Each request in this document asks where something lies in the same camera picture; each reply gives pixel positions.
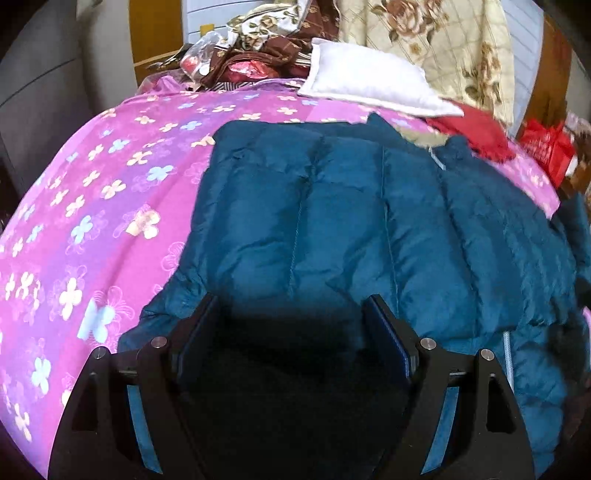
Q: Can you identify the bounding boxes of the pink satin cloth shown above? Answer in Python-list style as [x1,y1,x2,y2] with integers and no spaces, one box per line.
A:
[225,60,265,85]

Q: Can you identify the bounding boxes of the red cloth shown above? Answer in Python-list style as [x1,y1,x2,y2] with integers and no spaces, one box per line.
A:
[425,105,515,162]

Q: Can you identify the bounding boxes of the white pillow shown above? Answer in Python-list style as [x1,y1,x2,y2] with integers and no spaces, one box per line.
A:
[298,38,465,118]

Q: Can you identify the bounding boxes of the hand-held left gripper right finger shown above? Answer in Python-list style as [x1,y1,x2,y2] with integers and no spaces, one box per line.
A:
[362,294,536,480]

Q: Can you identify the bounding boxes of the pink floral bedsheet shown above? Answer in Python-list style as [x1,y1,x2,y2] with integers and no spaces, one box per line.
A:
[0,76,561,478]

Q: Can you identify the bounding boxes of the teal down jacket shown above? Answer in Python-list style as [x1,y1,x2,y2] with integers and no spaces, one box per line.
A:
[117,113,591,480]

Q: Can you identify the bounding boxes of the brown floral blanket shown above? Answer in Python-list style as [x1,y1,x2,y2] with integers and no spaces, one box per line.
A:
[201,0,342,90]

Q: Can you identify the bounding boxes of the clear plastic bag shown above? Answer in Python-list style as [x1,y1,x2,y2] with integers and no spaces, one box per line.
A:
[180,31,232,79]

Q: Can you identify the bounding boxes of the red plastic bag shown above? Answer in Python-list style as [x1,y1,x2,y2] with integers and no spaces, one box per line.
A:
[519,117,578,188]

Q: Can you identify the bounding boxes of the grey refrigerator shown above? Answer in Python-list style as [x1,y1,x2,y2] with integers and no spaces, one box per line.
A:
[0,0,93,195]

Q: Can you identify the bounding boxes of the beige rose-print quilt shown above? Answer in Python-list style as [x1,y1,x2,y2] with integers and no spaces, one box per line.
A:
[339,0,515,125]

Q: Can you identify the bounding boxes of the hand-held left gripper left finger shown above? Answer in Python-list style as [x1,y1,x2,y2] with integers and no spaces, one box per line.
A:
[47,294,220,480]

